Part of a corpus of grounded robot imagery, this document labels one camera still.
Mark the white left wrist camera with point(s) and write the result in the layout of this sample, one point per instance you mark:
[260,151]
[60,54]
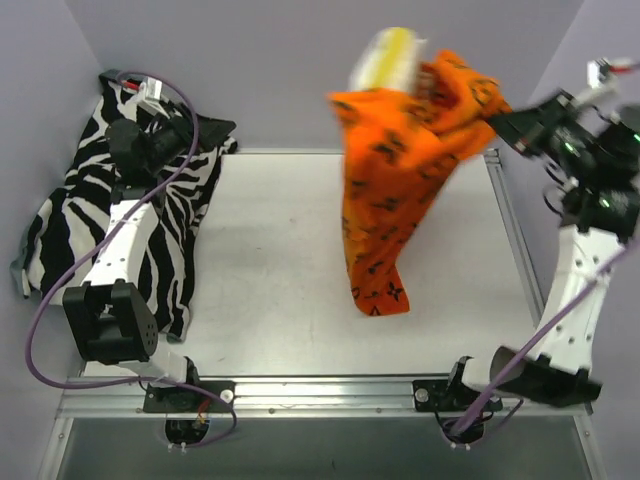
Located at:
[150,95]

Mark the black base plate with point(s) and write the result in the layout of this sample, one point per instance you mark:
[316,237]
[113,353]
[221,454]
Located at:
[436,395]
[169,400]

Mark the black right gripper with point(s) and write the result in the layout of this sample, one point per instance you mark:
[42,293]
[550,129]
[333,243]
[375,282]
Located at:
[528,130]

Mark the orange patterned pillowcase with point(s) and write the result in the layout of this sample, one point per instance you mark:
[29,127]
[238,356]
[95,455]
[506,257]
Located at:
[399,151]

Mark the zebra print pillow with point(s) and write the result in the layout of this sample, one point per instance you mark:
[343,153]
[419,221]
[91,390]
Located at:
[75,216]

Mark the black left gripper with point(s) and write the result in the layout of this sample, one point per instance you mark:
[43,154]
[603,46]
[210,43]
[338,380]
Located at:
[201,132]

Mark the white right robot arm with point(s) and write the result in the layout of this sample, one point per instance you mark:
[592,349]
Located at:
[598,218]

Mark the aluminium mounting rail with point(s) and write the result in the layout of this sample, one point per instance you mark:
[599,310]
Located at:
[297,397]

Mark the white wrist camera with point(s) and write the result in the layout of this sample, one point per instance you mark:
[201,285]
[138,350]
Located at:
[150,95]
[600,73]

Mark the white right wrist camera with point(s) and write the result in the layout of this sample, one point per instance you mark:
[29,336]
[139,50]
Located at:
[600,73]

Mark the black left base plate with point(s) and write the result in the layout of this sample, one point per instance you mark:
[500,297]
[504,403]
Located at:
[169,400]

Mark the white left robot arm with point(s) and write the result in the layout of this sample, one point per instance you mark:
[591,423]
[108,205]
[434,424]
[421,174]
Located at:
[109,319]

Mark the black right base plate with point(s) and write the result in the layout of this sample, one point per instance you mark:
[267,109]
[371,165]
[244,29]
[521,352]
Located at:
[436,395]

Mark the white pillow yellow side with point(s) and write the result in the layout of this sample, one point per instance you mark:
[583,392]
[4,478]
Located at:
[390,61]

